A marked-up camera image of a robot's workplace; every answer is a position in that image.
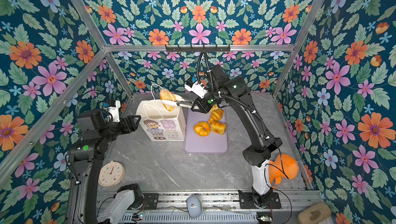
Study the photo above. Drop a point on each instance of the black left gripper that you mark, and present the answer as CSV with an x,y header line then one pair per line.
x,y
133,125

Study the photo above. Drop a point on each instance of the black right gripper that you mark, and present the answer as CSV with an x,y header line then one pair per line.
x,y
202,108

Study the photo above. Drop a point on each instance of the white paper bag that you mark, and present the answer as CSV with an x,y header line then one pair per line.
x,y
160,124

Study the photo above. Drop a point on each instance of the oval seeded bread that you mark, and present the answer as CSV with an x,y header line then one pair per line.
x,y
166,95

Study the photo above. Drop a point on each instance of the metal tongs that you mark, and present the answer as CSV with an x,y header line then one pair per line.
x,y
187,104

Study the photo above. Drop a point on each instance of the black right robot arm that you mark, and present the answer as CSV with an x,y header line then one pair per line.
x,y
236,93

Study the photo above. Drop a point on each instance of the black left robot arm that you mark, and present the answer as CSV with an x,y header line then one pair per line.
x,y
85,160

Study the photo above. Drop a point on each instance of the twisted bread top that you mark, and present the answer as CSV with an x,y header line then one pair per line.
x,y
215,107

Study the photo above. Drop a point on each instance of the striped croissant bread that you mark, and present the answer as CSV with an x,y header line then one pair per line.
x,y
216,115

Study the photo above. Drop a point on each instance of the round pumpkin bread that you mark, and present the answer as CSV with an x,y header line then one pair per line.
x,y
202,129

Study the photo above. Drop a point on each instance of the square toast bread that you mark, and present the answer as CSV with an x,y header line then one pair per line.
x,y
218,127

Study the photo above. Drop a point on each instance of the purple cutting mat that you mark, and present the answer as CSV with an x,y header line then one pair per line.
x,y
194,143

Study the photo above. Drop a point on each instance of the round beige clock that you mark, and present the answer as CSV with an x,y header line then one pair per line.
x,y
111,174

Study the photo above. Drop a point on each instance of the black hook rack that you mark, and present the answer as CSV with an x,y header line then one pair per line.
x,y
198,48

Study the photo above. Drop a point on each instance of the orange plush toy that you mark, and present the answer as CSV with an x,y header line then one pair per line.
x,y
284,167

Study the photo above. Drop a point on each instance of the tan sponge block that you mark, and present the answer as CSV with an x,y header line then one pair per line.
x,y
315,214

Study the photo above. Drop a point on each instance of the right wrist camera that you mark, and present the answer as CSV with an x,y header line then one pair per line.
x,y
197,88

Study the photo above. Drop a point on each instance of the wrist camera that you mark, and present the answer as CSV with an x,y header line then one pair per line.
x,y
197,88
112,106

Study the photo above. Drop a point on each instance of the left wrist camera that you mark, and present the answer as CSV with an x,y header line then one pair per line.
x,y
112,106

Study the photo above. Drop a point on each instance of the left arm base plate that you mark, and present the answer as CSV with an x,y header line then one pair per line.
x,y
150,201

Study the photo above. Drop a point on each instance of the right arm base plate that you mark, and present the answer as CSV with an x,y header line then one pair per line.
x,y
253,200

